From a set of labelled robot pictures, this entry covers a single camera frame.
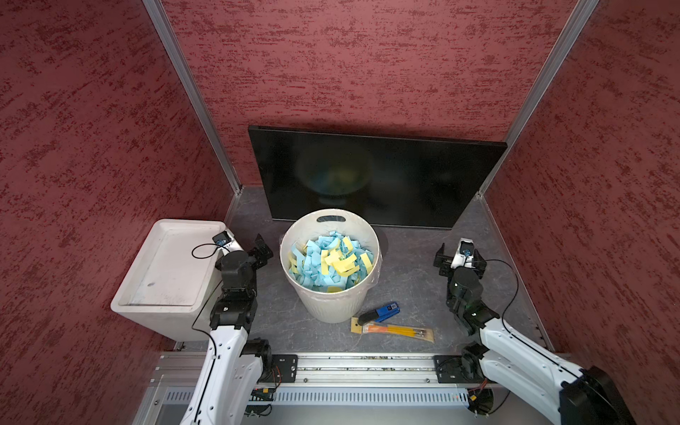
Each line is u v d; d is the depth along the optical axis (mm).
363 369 756
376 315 805
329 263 698
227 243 628
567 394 425
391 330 793
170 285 656
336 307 784
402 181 1180
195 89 874
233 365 484
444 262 741
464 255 668
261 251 697
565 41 757
